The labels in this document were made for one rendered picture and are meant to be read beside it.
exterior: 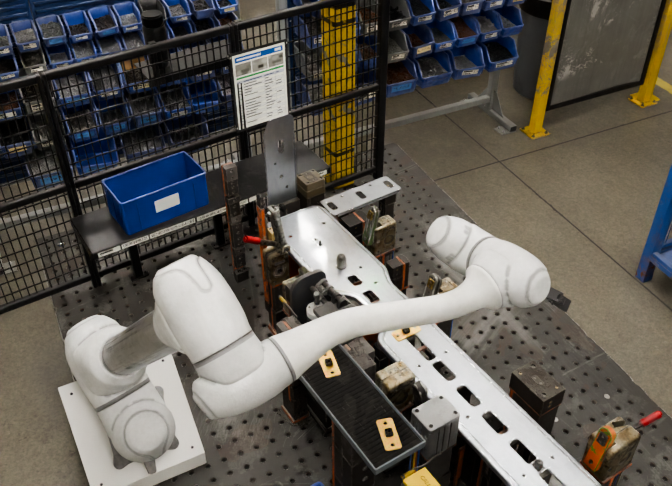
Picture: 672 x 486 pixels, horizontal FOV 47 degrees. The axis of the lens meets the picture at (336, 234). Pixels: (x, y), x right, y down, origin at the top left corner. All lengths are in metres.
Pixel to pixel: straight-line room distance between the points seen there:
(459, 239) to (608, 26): 3.62
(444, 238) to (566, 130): 3.63
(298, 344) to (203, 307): 0.20
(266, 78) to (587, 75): 2.85
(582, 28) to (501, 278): 3.54
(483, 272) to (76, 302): 1.73
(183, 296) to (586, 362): 1.56
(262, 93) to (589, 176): 2.53
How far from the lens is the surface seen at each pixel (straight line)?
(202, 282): 1.47
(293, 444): 2.34
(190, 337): 1.47
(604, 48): 5.19
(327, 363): 1.91
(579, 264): 4.12
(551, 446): 2.03
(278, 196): 2.66
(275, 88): 2.80
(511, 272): 1.53
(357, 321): 1.54
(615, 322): 3.86
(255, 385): 1.48
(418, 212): 3.14
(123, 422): 1.99
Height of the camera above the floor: 2.60
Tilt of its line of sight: 39 degrees down
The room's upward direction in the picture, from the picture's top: straight up
